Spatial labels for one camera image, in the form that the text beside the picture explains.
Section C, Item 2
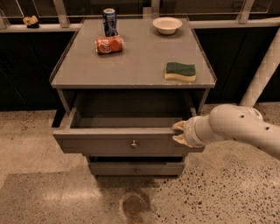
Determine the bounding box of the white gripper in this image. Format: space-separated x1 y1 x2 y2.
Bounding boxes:
171 115 217 148

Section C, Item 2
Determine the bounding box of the grey top drawer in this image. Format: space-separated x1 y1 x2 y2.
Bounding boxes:
52 92 205 156

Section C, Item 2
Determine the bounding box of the grey drawer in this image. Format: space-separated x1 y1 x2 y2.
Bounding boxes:
52 92 205 156
88 162 185 176

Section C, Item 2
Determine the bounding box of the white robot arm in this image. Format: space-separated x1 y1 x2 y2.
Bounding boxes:
172 30 280 159

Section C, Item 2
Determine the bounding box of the grey drawer cabinet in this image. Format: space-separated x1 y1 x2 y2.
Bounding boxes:
52 18 216 163

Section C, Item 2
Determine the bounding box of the grey bottom drawer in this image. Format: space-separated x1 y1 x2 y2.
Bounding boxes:
88 162 185 176

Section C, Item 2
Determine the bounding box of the green yellow sponge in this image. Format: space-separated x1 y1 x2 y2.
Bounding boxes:
164 62 196 82

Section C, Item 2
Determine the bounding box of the round floor drain cover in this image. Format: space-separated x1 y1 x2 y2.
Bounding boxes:
122 194 145 218

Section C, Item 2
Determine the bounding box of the white bowl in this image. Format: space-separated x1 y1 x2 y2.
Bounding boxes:
152 17 182 35

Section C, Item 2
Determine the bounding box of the orange soda can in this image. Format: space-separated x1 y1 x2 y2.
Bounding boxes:
94 35 123 54

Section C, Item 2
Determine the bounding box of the blue soda can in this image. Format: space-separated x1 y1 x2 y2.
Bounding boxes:
102 8 118 37

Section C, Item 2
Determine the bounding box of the metal window railing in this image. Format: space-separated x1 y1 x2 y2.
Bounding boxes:
0 0 280 30

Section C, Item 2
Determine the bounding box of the small yellow black object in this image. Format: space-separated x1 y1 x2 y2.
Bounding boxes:
23 15 39 28

